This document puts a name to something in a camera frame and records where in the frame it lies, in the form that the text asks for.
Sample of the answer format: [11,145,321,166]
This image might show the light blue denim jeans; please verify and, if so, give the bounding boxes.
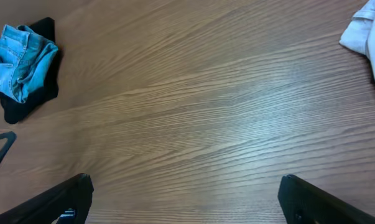
[0,24,58,103]

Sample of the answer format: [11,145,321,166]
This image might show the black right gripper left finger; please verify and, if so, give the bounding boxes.
[0,173,94,224]

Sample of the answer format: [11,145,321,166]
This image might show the black folded knit garment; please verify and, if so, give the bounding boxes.
[0,17,63,124]

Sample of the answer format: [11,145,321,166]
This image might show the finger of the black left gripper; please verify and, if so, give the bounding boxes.
[0,131,17,163]

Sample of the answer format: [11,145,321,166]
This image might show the pale pink garment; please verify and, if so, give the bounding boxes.
[339,0,375,80]

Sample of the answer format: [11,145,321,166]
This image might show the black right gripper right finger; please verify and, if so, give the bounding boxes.
[277,174,375,224]

